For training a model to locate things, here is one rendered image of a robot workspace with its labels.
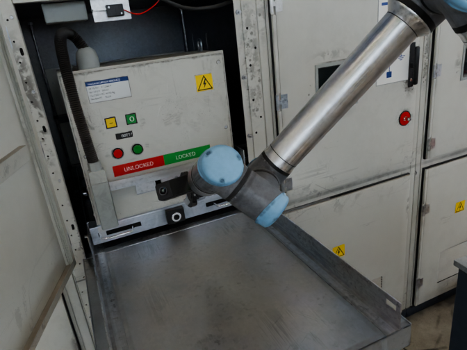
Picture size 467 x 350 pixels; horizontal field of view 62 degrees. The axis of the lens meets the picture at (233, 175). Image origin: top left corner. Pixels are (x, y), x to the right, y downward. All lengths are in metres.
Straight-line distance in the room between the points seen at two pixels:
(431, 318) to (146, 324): 1.62
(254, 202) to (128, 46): 1.27
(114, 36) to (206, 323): 1.39
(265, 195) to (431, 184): 1.19
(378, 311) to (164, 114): 0.80
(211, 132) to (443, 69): 0.98
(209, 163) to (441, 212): 1.43
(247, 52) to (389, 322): 0.84
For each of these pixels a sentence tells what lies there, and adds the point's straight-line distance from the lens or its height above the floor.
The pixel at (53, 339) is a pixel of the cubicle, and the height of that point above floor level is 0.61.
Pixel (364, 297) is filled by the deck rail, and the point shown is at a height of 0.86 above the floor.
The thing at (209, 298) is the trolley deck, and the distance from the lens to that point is 1.02.
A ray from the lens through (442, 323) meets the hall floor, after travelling 2.28.
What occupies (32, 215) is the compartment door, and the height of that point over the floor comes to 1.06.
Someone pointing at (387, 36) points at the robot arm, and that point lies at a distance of 0.93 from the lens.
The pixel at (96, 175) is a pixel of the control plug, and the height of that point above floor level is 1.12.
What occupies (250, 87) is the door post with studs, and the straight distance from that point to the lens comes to 1.29.
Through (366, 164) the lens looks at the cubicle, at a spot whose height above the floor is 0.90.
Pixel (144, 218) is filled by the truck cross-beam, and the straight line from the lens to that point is 1.32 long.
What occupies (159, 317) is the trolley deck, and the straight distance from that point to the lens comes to 1.00.
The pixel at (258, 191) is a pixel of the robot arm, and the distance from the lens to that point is 0.84.
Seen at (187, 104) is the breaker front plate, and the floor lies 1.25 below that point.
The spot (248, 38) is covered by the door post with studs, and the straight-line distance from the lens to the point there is 1.27.
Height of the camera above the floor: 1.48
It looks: 21 degrees down
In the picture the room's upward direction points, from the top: 7 degrees counter-clockwise
